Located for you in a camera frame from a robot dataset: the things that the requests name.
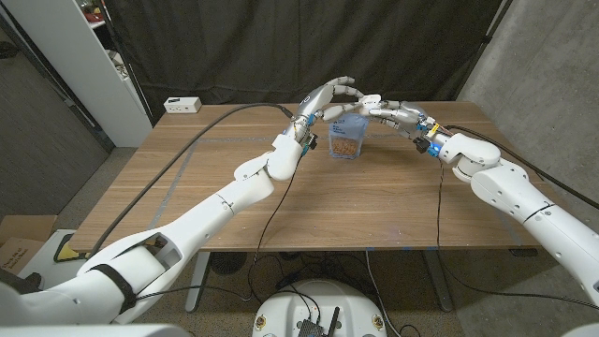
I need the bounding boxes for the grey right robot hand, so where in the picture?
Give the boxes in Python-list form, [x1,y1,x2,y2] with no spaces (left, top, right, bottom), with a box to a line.
[369,99,444,144]

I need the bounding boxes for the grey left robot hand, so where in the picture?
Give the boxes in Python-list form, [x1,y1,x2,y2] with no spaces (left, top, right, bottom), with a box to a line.
[285,76,366,141]

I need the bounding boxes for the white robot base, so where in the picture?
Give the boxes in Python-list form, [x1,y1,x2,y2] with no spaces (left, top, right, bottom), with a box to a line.
[251,279,388,337]

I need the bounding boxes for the blue almond food bag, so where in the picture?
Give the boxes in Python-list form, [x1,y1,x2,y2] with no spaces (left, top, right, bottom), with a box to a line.
[328,113,371,161]

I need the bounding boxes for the black backdrop curtain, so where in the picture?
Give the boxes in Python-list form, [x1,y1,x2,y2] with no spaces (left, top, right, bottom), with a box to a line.
[103,0,504,125]

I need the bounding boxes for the black backdrop stand pole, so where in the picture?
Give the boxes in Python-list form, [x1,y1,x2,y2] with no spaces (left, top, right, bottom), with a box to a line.
[97,0,155,125]
[454,0,514,103]

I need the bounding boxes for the white power strip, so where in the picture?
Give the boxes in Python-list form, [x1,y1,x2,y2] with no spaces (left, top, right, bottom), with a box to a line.
[163,96,203,114]

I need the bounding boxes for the grey table leg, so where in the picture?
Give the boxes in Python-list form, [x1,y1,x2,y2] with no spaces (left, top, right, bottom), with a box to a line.
[420,250,455,314]

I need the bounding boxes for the round black floor fan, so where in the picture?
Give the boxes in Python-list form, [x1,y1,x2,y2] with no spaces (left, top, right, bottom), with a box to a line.
[209,251,248,276]

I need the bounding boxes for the white table leg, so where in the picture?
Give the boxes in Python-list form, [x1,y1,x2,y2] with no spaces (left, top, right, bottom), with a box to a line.
[184,251,212,314]

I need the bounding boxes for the black antenna module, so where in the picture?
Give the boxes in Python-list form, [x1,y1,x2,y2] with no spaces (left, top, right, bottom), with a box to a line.
[297,306,342,337]

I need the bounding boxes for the white shelf cabinet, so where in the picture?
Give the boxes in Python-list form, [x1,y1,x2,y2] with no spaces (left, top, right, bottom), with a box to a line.
[0,0,153,149]

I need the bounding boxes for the brown cardboard box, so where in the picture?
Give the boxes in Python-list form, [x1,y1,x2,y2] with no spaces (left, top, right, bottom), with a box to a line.
[0,214,58,275]

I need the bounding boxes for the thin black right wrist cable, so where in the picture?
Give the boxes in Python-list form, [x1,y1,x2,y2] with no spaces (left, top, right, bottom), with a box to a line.
[434,158,599,311]

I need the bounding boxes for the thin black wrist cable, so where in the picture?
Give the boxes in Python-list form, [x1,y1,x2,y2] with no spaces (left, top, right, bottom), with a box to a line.
[135,156,305,303]
[434,158,599,311]

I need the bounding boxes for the thin black left wrist cable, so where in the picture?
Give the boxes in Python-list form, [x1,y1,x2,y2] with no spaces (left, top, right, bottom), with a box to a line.
[135,156,305,303]

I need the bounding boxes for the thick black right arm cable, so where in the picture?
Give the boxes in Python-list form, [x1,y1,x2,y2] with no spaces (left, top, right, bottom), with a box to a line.
[444,124,599,211]

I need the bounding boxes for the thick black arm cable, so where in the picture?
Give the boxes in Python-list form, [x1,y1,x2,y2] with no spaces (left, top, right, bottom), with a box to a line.
[444,124,599,211]
[88,102,296,257]

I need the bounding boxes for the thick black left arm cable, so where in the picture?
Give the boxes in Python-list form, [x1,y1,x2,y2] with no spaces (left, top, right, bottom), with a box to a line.
[88,102,296,257]

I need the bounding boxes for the grey floor cable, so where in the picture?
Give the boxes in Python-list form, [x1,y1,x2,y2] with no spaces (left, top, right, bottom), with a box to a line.
[364,250,402,337]

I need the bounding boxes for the black floor cable tangle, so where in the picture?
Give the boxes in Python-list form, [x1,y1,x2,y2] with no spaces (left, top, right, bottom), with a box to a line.
[246,252,371,310]

